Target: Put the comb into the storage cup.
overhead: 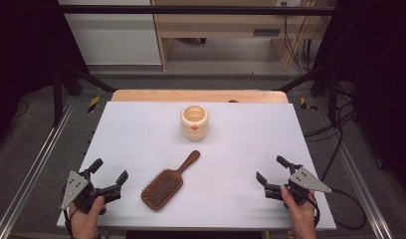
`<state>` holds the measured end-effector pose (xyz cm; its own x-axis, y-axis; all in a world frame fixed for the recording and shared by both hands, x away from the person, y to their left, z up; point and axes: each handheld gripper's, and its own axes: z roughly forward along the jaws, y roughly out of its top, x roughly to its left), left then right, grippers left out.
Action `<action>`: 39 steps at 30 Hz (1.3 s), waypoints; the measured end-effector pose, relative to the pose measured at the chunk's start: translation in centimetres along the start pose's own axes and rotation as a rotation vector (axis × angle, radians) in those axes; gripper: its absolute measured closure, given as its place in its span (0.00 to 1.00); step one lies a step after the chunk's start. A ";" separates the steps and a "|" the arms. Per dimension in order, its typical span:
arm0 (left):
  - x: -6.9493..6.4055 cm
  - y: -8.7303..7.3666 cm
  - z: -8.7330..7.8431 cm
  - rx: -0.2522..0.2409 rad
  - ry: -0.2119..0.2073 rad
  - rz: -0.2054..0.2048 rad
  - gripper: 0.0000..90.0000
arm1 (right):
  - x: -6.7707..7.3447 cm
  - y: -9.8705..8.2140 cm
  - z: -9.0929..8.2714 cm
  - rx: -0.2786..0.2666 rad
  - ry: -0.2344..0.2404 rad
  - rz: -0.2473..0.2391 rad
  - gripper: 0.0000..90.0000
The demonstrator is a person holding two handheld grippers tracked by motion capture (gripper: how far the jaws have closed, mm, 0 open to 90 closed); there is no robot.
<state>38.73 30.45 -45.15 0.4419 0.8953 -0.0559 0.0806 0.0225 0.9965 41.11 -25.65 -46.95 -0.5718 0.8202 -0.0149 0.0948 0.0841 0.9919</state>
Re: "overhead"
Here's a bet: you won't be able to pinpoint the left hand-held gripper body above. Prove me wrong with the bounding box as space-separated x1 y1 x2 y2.
60 168 122 215

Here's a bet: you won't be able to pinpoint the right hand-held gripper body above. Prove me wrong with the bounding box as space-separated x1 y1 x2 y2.
264 163 333 207

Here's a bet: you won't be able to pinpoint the brown wooden hairbrush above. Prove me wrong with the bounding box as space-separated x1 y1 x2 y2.
140 149 201 212

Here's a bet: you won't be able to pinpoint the cream wooden cup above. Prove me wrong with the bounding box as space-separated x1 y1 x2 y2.
179 105 210 142

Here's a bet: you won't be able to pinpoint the person's left hand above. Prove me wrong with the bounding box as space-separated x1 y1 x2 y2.
68 195 106 239

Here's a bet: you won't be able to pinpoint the person's right hand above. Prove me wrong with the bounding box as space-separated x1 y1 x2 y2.
280 185 317 239

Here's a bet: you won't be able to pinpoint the yellow black tape strip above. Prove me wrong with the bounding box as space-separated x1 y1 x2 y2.
299 97 319 113
87 96 102 115

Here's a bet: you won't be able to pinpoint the black metal stand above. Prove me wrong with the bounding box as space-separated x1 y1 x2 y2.
273 64 342 127
52 62 116 127

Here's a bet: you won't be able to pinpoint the black curtain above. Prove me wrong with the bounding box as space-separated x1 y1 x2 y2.
312 0 406 203
0 0 90 147

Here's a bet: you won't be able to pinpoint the white cabinet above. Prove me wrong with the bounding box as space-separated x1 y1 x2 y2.
57 0 162 66

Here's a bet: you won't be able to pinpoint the light wooden desk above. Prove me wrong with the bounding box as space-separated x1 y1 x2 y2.
150 0 338 72

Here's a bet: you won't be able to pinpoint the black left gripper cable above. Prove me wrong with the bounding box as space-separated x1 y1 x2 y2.
61 185 76 239

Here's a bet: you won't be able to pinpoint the aluminium floor rail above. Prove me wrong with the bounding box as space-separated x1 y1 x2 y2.
314 99 395 239
0 99 77 239

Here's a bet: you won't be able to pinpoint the black floor cables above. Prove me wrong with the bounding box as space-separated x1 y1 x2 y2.
303 82 358 184

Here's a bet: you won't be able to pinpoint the bundle of hanging cables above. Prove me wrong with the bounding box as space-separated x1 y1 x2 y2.
281 1 322 75

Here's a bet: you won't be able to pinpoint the black horizontal frame bar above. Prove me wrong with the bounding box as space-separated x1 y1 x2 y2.
57 4 338 16

